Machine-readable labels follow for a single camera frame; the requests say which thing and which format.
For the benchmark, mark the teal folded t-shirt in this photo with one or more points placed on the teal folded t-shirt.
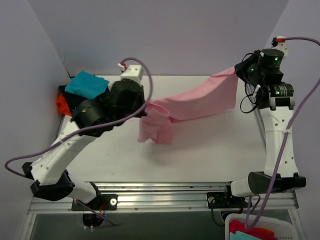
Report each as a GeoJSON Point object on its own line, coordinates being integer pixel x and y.
{"type": "Point", "coordinates": [86, 85]}

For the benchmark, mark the white laundry basket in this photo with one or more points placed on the white laundry basket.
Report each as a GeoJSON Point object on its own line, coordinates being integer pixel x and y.
{"type": "Point", "coordinates": [282, 230]}

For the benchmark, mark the pink t-shirt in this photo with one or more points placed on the pink t-shirt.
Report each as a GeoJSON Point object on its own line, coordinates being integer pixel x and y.
{"type": "Point", "coordinates": [215, 95]}

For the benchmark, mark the aluminium rail frame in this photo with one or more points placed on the aluminium rail frame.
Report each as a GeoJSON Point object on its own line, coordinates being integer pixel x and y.
{"type": "Point", "coordinates": [205, 155]}

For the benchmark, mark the red shirt in basket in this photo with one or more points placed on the red shirt in basket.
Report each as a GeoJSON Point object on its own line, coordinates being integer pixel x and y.
{"type": "Point", "coordinates": [235, 225]}

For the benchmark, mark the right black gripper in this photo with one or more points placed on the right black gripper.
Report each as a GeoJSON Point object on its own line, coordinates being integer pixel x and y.
{"type": "Point", "coordinates": [241, 69]}

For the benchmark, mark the teal shirt in basket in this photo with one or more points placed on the teal shirt in basket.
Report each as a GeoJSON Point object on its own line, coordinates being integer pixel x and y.
{"type": "Point", "coordinates": [238, 235]}

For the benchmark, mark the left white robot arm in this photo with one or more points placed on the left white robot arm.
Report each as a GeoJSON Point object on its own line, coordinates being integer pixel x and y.
{"type": "Point", "coordinates": [92, 117]}

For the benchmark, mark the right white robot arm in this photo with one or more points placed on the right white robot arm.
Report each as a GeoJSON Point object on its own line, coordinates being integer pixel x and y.
{"type": "Point", "coordinates": [275, 100]}

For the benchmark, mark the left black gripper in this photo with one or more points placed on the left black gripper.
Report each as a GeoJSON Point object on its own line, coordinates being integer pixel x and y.
{"type": "Point", "coordinates": [139, 100]}

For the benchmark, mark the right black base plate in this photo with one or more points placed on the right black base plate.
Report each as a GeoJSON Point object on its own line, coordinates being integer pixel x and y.
{"type": "Point", "coordinates": [224, 200]}

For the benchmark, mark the black folded t-shirt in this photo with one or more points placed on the black folded t-shirt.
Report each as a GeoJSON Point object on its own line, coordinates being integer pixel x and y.
{"type": "Point", "coordinates": [73, 101]}

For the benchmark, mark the orange shirt in basket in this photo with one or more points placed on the orange shirt in basket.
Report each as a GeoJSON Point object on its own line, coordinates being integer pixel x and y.
{"type": "Point", "coordinates": [267, 231]}

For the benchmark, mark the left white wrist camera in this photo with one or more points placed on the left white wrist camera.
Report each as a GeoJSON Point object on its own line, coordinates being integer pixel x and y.
{"type": "Point", "coordinates": [133, 72]}

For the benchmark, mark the orange folded t-shirt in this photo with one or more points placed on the orange folded t-shirt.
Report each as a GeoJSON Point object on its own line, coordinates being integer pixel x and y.
{"type": "Point", "coordinates": [62, 106]}

